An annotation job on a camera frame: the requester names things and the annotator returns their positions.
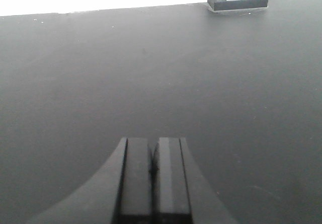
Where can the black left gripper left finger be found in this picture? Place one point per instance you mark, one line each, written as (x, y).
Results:
(118, 192)

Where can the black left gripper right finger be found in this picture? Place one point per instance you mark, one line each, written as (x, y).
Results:
(181, 193)

